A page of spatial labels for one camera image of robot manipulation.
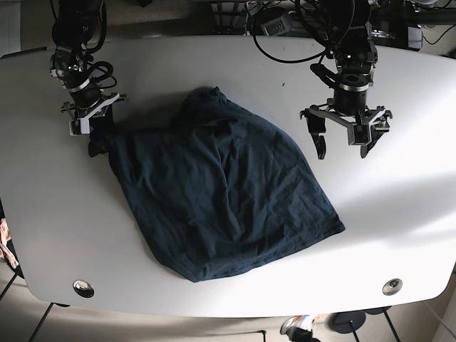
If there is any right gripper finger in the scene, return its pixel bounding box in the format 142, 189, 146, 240
88, 106, 115, 157

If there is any dark blue T-shirt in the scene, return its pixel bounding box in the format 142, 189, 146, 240
105, 88, 345, 283

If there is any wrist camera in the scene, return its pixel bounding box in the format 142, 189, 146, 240
348, 124, 372, 145
69, 118, 90, 136

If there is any black looping arm cable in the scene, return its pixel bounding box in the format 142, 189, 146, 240
251, 0, 357, 65

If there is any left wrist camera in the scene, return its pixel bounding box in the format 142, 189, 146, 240
348, 124, 372, 145

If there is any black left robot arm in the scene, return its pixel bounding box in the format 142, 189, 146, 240
300, 1, 393, 160

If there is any table grommet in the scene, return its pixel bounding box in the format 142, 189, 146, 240
73, 279, 95, 299
382, 279, 403, 296

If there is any round black stand base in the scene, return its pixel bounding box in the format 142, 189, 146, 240
327, 311, 366, 334

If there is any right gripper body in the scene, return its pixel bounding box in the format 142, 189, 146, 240
60, 87, 128, 121

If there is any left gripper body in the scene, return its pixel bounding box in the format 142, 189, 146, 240
300, 89, 392, 139

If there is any left table grommet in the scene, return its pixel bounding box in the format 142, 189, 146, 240
73, 279, 95, 299

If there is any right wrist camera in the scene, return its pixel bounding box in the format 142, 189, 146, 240
69, 118, 90, 136

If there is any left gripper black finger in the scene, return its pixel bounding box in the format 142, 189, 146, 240
361, 124, 390, 158
306, 115, 326, 160

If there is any grey power adapter box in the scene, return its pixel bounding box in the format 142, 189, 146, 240
406, 26, 423, 51

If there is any grey socket box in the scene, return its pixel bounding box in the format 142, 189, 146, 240
261, 12, 293, 36

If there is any right table grommet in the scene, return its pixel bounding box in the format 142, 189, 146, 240
382, 279, 403, 296

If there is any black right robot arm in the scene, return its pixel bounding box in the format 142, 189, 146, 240
50, 1, 127, 157

